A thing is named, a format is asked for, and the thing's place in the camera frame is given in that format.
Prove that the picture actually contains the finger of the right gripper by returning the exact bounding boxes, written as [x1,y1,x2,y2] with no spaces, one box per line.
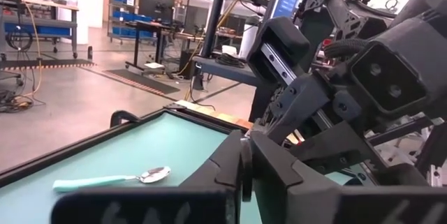
[267,75,331,144]
[291,122,383,175]

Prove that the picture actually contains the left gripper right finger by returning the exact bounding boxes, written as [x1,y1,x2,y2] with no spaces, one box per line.
[251,131,447,224]

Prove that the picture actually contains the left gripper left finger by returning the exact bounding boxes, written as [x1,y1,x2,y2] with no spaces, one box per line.
[51,129,242,224]

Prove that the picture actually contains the teal handled spoon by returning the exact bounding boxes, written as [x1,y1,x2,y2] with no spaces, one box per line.
[52,165,173,194]

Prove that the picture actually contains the white cylindrical container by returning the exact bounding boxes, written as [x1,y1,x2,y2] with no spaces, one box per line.
[238,15,262,60]

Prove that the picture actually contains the grey desk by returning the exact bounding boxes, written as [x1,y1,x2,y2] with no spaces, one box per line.
[191,55,261,89]

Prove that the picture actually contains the black monitor pole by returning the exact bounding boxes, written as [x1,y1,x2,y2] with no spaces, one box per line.
[200,0,280,59]

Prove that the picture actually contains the black floor mat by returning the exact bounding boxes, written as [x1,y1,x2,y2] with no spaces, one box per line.
[103,68,182,96]
[0,58,96,72]

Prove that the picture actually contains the black computer monitor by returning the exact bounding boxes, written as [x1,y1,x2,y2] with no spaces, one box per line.
[138,0,175,22]

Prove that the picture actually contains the black standing desk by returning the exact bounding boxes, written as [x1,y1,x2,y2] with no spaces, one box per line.
[124,20,167,75]

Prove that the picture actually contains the shelf with blue bins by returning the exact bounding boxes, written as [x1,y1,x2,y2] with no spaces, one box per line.
[107,0,154,42]

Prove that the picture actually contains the background workbench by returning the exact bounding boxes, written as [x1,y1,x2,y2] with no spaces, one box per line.
[0,0,80,61]

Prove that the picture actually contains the coiled black cable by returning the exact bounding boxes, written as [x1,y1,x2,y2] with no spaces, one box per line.
[214,52,246,69]

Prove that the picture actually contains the yellow and black cable bundle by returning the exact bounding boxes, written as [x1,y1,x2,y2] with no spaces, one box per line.
[183,0,280,101]

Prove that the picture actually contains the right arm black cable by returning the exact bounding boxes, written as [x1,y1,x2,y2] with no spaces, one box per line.
[323,38,369,59]

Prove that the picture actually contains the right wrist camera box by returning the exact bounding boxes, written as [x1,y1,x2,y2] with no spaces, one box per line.
[349,17,447,117]

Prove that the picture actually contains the black clamp handle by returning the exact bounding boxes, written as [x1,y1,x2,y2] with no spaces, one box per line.
[109,109,141,129]

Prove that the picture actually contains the black table frame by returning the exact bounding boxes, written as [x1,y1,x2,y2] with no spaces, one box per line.
[0,102,251,189]

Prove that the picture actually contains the tangled floor cables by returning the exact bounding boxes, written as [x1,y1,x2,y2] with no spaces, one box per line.
[0,87,46,114]

